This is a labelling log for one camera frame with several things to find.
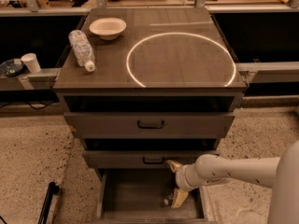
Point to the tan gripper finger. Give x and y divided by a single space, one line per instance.
174 165
179 197

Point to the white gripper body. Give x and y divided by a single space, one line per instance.
181 178

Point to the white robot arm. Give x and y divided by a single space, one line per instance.
280 174

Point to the grey bottom drawer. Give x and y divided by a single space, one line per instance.
136 196

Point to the grey drawer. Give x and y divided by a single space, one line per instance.
136 196
144 153
147 117

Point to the grey middle drawer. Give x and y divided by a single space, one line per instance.
144 153

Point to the grey drawer cabinet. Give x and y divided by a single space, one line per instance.
163 52

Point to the grey top drawer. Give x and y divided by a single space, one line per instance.
147 117

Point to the clear bottle with white cap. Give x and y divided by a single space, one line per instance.
82 50

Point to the black floor bar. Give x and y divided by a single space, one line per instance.
53 189

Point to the white paper bowl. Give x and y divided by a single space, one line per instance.
108 28

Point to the white paper cup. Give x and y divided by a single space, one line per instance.
31 62

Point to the dark round plate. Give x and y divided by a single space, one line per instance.
12 67

